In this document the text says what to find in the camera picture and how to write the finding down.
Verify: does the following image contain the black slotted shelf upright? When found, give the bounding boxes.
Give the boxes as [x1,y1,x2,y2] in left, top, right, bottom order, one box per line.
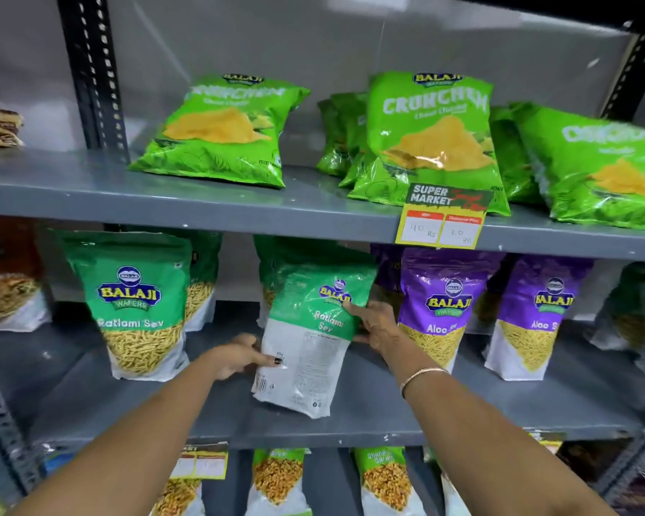
[55,0,131,165]
[598,24,645,122]

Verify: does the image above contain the light green chips bag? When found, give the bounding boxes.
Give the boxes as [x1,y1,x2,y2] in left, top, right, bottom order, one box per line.
[315,98,351,178]
[330,91,371,189]
[128,74,311,189]
[488,105,545,205]
[510,102,645,232]
[348,71,512,217]

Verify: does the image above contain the blue snack packet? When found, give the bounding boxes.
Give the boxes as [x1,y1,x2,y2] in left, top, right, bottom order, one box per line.
[39,445,77,480]

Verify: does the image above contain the person's right hand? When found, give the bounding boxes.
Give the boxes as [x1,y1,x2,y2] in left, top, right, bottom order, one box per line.
[343,301,410,367]

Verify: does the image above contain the dark green snack pouch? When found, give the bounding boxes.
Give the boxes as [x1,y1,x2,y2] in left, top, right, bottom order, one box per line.
[585,261,645,383]

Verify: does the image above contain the green and white snack pouch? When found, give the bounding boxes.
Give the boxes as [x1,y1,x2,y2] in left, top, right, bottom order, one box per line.
[184,230,224,333]
[251,261,378,420]
[253,234,377,329]
[58,230,194,382]

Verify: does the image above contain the green topped snack pouch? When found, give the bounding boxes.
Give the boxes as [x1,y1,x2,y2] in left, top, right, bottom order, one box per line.
[149,476,206,516]
[424,448,472,516]
[353,446,427,516]
[244,448,314,516]

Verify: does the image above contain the dark snack packets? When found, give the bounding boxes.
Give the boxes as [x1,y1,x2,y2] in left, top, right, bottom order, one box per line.
[556,439,645,516]

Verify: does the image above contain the purple snack pouch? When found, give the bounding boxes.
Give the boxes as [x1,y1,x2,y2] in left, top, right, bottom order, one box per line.
[369,244,405,317]
[483,255,595,382]
[397,247,506,374]
[465,254,519,335]

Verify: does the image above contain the person's right forearm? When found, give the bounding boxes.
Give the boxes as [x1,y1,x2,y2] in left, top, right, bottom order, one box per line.
[381,344,619,516]

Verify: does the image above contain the yellow price tag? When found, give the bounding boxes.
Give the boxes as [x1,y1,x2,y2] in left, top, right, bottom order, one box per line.
[395,182,495,251]

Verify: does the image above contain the person's left forearm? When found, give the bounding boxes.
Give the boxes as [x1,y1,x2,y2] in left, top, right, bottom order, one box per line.
[11,349,225,516]

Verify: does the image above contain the orange snack pouch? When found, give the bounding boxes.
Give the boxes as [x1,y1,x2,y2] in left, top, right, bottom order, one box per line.
[0,216,53,333]

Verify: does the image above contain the person's left hand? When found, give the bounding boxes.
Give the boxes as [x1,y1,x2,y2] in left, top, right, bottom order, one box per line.
[210,333,284,381]

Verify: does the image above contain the grey slotted shelf upright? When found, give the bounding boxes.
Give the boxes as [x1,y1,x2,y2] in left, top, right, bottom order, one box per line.
[591,400,645,501]
[0,344,40,496]

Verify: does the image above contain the grey metal shelf board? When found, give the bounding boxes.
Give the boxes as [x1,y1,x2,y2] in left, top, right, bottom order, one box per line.
[0,301,645,452]
[0,147,645,264]

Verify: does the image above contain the gold bracelet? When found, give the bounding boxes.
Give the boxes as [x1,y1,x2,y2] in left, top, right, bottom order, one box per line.
[399,367,451,398]

